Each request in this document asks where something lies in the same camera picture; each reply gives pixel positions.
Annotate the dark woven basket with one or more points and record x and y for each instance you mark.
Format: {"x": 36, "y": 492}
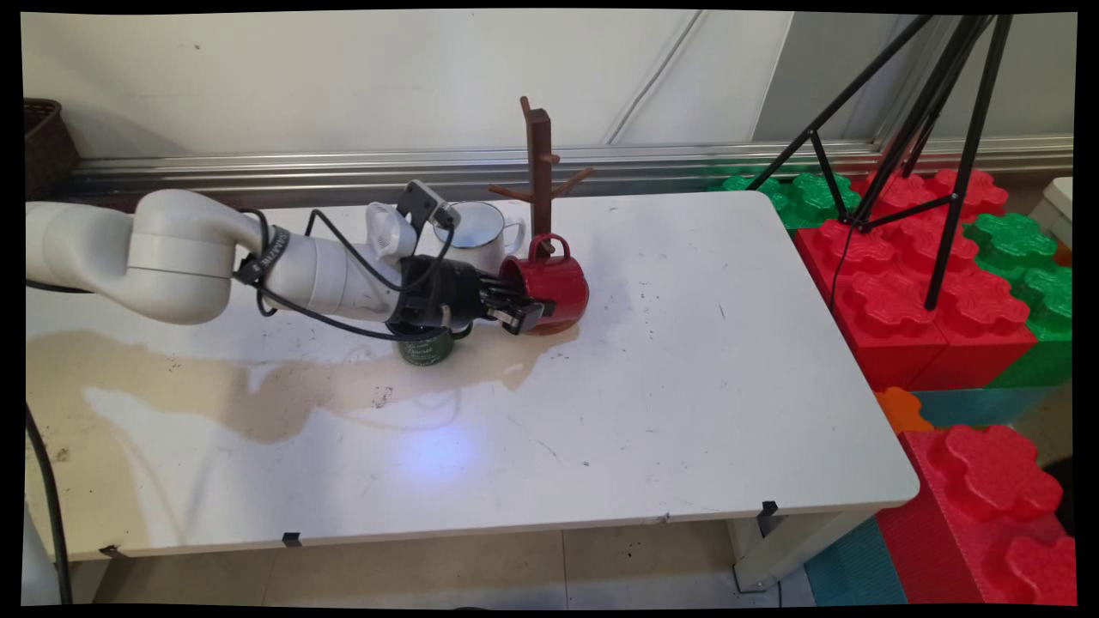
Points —
{"x": 47, "y": 146}

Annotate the white table leg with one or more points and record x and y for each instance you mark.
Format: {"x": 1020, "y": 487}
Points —
{"x": 773, "y": 554}

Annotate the red enamel mug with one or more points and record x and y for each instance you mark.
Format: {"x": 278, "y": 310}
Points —
{"x": 558, "y": 283}

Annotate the aluminium wall rail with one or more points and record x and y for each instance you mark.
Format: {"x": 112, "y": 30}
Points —
{"x": 687, "y": 159}

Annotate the orange foam piece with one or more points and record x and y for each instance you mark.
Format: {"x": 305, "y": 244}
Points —
{"x": 901, "y": 412}

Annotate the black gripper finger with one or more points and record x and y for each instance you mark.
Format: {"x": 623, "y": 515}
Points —
{"x": 519, "y": 318}
{"x": 511, "y": 292}

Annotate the black tripod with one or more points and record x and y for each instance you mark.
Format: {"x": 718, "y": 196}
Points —
{"x": 953, "y": 172}

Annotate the dark green enamel mug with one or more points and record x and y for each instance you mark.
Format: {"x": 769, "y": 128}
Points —
{"x": 425, "y": 350}

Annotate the brown wooden mug tree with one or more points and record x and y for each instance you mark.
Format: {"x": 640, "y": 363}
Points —
{"x": 540, "y": 163}

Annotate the teal foam floor mat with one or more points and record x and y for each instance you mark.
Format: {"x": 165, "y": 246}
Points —
{"x": 854, "y": 566}

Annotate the large red foam block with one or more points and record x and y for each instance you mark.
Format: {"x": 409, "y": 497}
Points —
{"x": 893, "y": 309}

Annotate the white cabinet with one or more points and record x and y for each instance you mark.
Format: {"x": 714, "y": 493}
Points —
{"x": 1058, "y": 206}

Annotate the teal foam block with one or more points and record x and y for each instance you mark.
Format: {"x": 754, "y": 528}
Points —
{"x": 979, "y": 405}

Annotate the white plastic wrist bracket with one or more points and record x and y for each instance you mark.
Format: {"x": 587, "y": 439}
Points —
{"x": 391, "y": 232}

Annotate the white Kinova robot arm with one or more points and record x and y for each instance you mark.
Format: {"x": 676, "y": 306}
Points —
{"x": 172, "y": 257}

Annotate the green foam block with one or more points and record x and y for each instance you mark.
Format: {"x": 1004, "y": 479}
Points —
{"x": 811, "y": 197}
{"x": 1043, "y": 292}

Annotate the black table edge clip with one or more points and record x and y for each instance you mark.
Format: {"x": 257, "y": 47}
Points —
{"x": 112, "y": 551}
{"x": 292, "y": 539}
{"x": 767, "y": 515}

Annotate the white enamel mug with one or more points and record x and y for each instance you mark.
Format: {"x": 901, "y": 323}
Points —
{"x": 481, "y": 232}

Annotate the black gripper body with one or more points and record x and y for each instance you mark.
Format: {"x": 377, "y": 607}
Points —
{"x": 446, "y": 292}

